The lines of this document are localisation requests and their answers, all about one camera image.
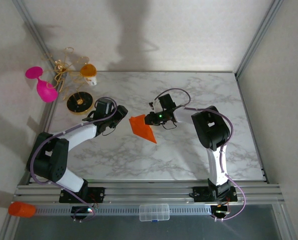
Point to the orange cloth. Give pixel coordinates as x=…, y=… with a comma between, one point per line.
x=141, y=127

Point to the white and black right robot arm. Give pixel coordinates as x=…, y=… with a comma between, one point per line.
x=211, y=130

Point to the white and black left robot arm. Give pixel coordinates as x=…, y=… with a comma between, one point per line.
x=51, y=157

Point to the pink wine glass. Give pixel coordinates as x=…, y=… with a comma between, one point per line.
x=47, y=92

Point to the clear plastic organizer box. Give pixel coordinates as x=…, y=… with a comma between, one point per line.
x=154, y=212

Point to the black controller board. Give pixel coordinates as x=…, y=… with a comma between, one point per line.
x=217, y=211
x=78, y=210

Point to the orange plastic cup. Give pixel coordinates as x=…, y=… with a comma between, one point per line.
x=22, y=209

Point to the aluminium side rail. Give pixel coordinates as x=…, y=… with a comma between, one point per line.
x=47, y=125
x=252, y=125

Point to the aluminium front frame rail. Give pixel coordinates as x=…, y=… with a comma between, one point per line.
x=148, y=193

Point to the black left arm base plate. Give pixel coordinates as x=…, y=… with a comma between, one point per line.
x=96, y=194

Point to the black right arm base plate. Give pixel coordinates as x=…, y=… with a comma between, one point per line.
x=200, y=193

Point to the aluminium frame post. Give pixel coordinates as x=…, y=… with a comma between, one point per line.
x=265, y=25
x=29, y=25

